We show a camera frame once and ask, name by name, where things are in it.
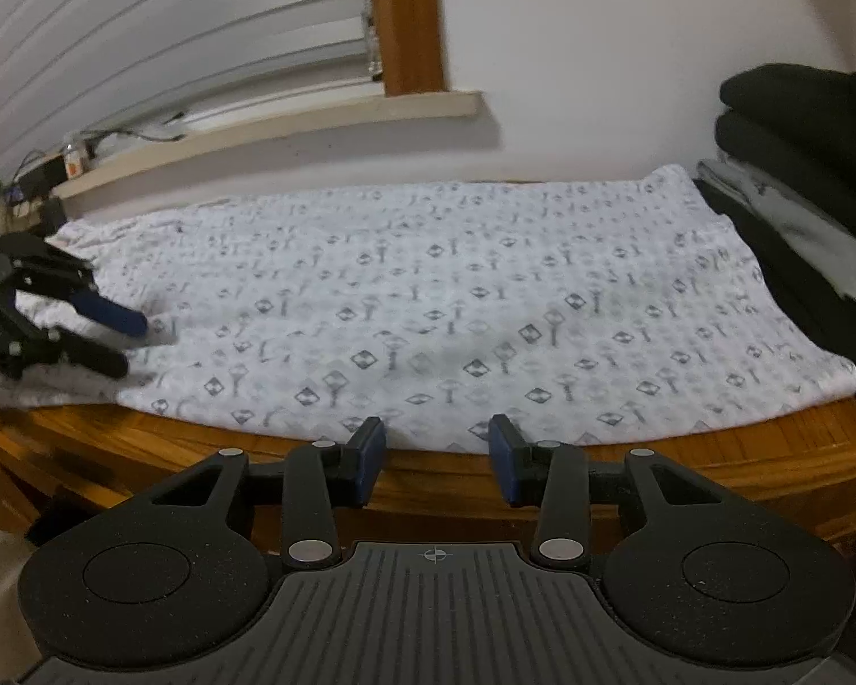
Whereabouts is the beige window sill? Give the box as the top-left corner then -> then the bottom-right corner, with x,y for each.
50,89 -> 486,202

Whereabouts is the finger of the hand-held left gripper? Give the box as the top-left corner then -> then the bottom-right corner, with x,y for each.
0,291 -> 130,381
0,237 -> 150,338

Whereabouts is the large black folded garment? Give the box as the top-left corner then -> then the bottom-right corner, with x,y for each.
692,178 -> 856,436

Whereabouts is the thin black cable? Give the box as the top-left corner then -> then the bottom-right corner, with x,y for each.
78,110 -> 187,145

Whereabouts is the grey folded garment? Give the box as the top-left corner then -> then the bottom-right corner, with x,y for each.
693,157 -> 856,315

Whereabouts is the black folded sweater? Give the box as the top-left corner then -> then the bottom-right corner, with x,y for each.
713,112 -> 856,244
718,63 -> 856,131

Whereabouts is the black box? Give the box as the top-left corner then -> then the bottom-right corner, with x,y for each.
15,157 -> 68,195

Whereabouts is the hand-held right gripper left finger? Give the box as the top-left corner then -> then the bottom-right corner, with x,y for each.
146,417 -> 387,572

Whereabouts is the white patterned garment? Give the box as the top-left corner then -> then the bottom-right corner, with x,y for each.
0,164 -> 856,454

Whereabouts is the wooden window frame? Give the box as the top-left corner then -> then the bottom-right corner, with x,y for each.
364,0 -> 447,97

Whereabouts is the grey window blind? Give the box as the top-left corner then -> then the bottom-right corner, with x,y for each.
0,0 -> 386,158

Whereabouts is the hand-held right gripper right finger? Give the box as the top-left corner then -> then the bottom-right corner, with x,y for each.
488,414 -> 725,572

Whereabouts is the blind pull chain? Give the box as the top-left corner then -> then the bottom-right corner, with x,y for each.
361,7 -> 383,81

